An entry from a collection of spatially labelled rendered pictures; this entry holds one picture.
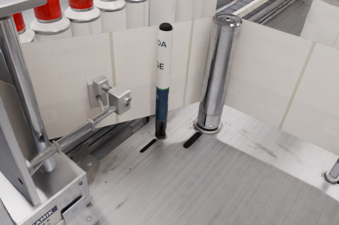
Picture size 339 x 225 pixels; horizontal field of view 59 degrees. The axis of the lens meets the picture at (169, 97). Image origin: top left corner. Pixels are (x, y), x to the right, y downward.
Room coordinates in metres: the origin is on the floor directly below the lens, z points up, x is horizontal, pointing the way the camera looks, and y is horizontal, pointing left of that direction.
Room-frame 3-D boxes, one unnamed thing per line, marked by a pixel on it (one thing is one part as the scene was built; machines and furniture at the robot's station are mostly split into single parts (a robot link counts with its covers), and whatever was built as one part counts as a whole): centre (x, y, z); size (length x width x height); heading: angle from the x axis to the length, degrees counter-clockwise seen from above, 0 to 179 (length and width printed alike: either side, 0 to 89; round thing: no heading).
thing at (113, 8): (0.45, 0.10, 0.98); 0.05 x 0.05 x 0.20
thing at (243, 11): (0.80, -0.19, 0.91); 1.07 x 0.01 x 0.02; 144
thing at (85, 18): (0.41, 0.13, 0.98); 0.05 x 0.05 x 0.20
